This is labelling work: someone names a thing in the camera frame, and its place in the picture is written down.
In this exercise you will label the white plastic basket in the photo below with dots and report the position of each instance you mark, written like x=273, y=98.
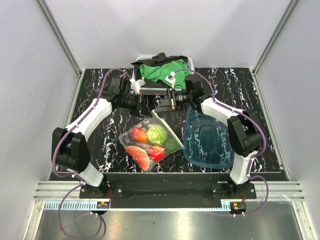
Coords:
x=154, y=89

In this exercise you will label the black cloth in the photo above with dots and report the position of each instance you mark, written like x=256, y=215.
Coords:
x=156, y=61

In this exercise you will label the clear zip top bag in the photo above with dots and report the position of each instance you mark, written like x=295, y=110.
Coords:
x=127, y=139

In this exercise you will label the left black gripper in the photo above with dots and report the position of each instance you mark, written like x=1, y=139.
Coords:
x=139, y=109

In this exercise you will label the fake green cabbage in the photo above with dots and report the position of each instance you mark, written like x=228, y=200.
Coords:
x=157, y=134

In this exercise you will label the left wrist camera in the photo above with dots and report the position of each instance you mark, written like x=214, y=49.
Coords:
x=135, y=85

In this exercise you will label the blue transparent plastic container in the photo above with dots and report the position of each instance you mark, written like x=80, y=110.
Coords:
x=206, y=142

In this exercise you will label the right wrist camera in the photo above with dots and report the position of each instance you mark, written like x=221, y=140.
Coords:
x=171, y=79

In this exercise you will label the fake green orange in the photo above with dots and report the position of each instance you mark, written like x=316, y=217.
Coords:
x=171, y=146

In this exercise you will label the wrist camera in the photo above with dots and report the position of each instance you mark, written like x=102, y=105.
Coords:
x=135, y=85
x=171, y=79

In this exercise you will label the green cloth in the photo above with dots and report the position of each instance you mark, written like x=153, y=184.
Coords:
x=159, y=73

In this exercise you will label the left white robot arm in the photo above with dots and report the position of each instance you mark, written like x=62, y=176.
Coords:
x=69, y=145

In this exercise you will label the fake watermelon slice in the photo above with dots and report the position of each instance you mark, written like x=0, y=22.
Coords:
x=140, y=155

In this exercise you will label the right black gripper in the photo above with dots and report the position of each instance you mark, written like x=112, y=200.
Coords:
x=166, y=105

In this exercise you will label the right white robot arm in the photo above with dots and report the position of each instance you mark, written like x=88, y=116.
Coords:
x=246, y=137

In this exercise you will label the fake red apple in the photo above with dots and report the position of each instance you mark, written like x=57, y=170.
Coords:
x=157, y=153

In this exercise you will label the fake red orange mango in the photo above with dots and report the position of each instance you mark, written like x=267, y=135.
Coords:
x=140, y=134

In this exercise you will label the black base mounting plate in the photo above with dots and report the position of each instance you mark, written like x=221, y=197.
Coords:
x=166, y=191

